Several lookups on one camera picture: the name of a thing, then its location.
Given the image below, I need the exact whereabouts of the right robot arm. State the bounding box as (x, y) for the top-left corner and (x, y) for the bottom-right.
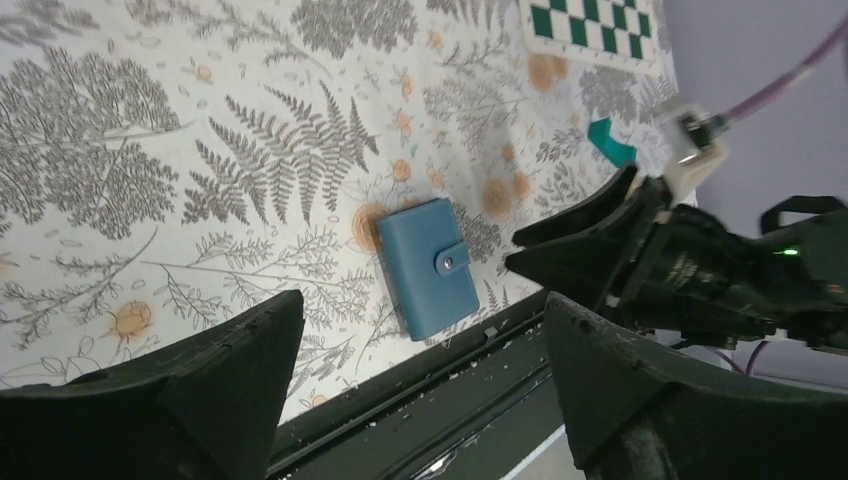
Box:
(505, 166), (847, 353)

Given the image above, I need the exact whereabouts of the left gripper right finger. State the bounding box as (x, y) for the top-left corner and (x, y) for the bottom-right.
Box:
(544, 292), (847, 479)

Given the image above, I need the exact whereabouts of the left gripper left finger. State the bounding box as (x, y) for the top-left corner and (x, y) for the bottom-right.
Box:
(1, 290), (305, 479)

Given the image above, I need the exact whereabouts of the blue card holder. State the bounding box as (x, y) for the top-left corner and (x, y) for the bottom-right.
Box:
(376, 198), (480, 341)

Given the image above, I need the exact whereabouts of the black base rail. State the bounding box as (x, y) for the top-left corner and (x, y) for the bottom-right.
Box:
(267, 291), (562, 479)

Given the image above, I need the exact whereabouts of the green white chessboard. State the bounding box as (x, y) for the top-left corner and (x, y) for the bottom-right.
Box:
(518, 0), (664, 76)

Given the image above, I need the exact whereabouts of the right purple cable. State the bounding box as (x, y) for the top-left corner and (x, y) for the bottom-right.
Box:
(712, 13), (848, 130)

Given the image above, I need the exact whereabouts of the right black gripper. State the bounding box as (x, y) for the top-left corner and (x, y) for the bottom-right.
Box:
(505, 164), (776, 338)

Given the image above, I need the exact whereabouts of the floral table mat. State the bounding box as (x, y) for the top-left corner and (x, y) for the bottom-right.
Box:
(1, 1), (677, 419)

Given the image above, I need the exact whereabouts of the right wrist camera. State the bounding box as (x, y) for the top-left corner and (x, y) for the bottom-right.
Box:
(652, 97), (729, 206)

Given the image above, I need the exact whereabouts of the teal small piece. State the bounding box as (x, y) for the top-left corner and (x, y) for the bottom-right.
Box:
(587, 117), (637, 168)

